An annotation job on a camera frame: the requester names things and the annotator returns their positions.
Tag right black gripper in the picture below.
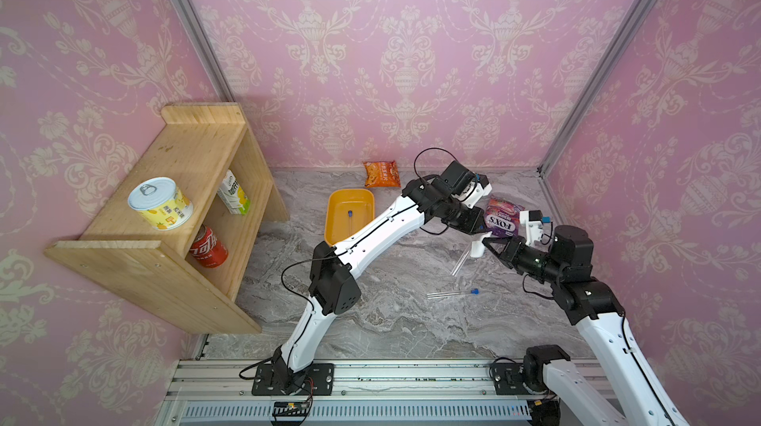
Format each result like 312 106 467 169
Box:
484 236 568 288

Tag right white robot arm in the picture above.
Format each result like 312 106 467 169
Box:
471 225 687 425

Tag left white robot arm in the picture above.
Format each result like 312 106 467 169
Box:
271 160 491 394

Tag orange snack bag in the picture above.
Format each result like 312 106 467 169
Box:
364 160 402 188

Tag purple candy bag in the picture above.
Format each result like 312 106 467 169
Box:
485 197 525 238

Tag yellow plastic tray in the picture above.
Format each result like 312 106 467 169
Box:
324 188 376 245

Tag green white drink carton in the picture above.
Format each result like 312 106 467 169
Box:
217 170 250 215

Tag red cola can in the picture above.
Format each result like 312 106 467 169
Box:
188 225 228 269

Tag wooden shelf unit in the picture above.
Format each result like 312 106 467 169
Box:
45 103 289 334

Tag yellow tin can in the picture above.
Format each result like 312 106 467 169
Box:
128 178 194 231

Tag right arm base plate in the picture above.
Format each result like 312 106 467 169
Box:
489 359 532 396

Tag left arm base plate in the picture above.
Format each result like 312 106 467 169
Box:
251 363 335 396

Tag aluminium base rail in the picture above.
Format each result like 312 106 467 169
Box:
155 359 620 425

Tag aluminium corner post right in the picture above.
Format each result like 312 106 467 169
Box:
537 0 691 178

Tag aluminium corner post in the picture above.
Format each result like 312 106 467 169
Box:
170 0 235 102
537 0 691 178

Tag aluminium corner post left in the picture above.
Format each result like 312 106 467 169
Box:
170 0 235 102

